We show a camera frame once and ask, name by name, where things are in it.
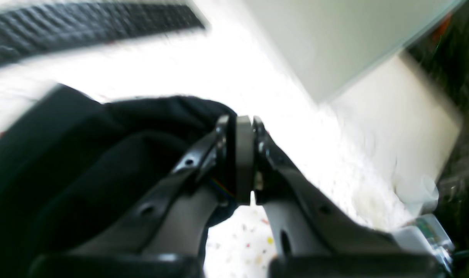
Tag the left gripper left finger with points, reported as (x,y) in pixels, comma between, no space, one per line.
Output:
(172,216)

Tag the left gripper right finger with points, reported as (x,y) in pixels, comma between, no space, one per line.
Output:
(299,213)

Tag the black t-shirt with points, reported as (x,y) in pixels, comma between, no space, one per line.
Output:
(71,166)

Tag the terrazzo pattern tablecloth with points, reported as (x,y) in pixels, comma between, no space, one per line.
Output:
(225,63)

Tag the white monitor edge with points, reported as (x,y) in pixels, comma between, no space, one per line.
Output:
(329,44)

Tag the black computer keyboard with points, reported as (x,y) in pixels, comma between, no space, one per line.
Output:
(62,26)

